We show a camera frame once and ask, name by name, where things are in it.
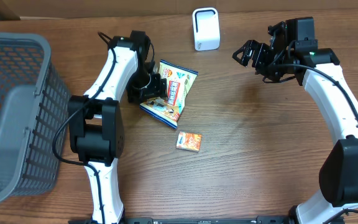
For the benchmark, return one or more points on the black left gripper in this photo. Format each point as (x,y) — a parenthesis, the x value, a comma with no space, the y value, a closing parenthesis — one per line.
(160,89)

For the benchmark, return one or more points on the white barcode scanner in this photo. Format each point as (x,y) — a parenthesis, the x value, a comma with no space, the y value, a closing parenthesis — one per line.
(206,29)

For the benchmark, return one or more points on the yellow snack bag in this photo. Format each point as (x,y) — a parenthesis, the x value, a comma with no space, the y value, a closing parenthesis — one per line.
(179,82)

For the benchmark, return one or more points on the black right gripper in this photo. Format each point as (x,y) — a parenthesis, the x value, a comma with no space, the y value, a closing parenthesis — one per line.
(258,48)

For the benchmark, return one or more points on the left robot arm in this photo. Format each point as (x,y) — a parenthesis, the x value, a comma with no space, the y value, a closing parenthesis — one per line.
(95,121)

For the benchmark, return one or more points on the small orange box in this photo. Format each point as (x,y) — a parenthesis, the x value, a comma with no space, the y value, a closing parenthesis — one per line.
(189,141)

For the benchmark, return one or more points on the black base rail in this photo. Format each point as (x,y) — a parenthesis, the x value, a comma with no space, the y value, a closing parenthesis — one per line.
(258,220)

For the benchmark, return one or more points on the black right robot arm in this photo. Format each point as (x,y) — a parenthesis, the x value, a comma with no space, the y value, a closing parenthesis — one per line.
(293,53)

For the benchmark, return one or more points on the grey plastic shopping basket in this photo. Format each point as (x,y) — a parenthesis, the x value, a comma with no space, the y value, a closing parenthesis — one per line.
(33,104)

